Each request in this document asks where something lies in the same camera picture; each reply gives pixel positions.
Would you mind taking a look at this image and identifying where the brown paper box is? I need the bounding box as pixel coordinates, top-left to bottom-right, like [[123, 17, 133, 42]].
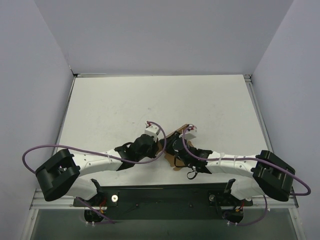
[[157, 124, 191, 171]]

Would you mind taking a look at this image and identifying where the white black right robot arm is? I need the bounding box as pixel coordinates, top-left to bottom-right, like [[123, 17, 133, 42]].
[[160, 131, 296, 202]]

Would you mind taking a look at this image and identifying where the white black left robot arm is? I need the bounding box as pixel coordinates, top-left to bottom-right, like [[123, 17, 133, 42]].
[[35, 134, 159, 206]]

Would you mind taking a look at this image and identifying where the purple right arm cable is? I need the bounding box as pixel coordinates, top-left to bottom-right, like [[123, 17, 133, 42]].
[[182, 124, 312, 196]]

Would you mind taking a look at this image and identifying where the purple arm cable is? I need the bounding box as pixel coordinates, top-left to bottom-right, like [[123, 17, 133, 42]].
[[182, 124, 312, 196], [22, 121, 167, 175]]

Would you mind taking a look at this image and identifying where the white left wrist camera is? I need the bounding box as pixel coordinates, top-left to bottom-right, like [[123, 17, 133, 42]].
[[144, 124, 160, 139]]

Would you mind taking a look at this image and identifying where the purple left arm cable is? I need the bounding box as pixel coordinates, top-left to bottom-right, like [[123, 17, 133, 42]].
[[22, 121, 167, 175]]

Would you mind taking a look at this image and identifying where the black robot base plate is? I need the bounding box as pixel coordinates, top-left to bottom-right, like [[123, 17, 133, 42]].
[[88, 183, 253, 221]]

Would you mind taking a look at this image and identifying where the aluminium table edge rail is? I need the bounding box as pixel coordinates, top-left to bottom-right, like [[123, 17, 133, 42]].
[[243, 74, 296, 202]]

